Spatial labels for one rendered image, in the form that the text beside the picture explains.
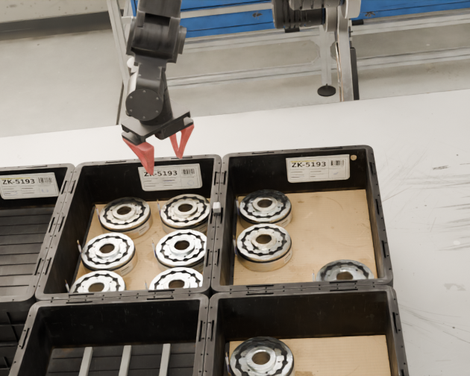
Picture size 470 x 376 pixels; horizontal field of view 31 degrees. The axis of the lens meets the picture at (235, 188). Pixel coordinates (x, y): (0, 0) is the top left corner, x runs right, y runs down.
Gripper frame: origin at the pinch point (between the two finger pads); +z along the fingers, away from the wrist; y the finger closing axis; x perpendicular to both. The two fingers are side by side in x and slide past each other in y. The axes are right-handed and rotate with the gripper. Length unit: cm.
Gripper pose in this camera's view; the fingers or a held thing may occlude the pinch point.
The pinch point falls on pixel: (163, 161)
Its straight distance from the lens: 147.0
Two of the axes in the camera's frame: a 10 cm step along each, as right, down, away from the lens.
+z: 1.1, 8.0, 5.9
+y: 7.5, -4.6, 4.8
